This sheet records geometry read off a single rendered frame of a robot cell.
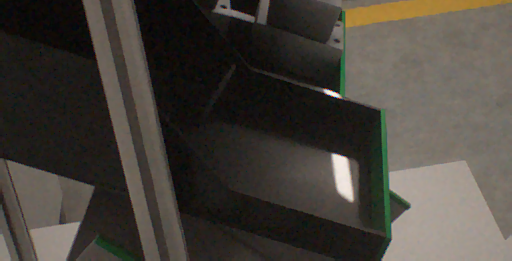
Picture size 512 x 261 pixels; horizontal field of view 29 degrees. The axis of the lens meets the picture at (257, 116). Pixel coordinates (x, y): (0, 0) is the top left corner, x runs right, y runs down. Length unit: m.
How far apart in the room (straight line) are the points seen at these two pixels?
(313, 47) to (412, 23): 2.75
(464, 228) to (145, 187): 0.65
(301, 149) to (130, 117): 0.16
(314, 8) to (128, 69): 0.25
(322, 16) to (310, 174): 0.14
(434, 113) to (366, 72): 0.34
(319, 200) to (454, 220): 0.55
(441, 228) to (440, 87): 1.97
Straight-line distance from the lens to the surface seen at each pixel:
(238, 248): 0.69
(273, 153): 0.58
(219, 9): 0.67
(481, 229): 1.09
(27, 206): 2.13
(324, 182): 0.58
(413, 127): 2.85
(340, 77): 0.67
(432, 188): 1.15
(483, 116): 2.89
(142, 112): 0.46
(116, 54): 0.45
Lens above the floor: 1.54
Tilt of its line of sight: 31 degrees down
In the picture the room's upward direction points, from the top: 9 degrees counter-clockwise
